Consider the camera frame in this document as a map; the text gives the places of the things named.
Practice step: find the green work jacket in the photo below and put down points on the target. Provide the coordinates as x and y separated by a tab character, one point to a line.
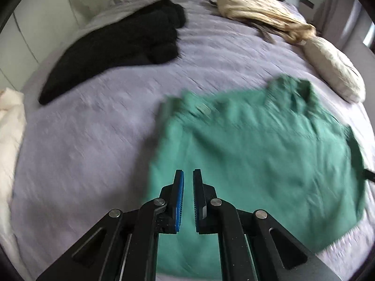
263	152

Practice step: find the cream textured pillow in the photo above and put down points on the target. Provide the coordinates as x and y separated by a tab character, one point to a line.
334	67

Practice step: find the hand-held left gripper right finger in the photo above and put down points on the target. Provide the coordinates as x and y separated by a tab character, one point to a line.
197	205

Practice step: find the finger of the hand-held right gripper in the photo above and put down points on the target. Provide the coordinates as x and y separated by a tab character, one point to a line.
369	176

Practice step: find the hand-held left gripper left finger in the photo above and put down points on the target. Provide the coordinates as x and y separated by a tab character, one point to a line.
178	205

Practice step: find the lavender bed blanket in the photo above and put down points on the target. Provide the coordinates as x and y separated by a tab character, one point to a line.
88	152

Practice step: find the black garment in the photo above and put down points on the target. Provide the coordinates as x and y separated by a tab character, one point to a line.
117	44

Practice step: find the beige garment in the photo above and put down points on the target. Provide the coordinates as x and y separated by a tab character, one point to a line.
257	10

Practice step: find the white garment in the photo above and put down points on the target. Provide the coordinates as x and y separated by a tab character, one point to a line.
10	128

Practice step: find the white wardrobe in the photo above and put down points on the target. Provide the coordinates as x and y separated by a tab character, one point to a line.
20	38

